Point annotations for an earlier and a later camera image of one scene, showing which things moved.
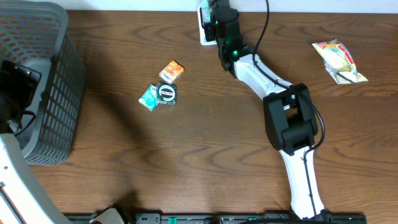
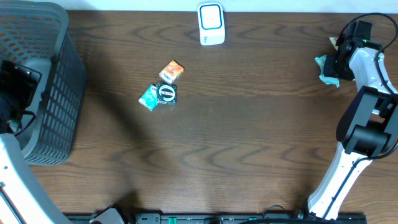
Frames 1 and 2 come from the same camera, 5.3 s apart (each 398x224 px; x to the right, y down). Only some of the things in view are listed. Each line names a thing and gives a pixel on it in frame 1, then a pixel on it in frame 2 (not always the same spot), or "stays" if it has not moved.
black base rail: [227, 218] stays
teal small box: [149, 99] stays
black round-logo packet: [166, 93] stays
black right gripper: [207, 30] to [330, 69]
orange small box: [171, 72] stays
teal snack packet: [204, 4] to [321, 61]
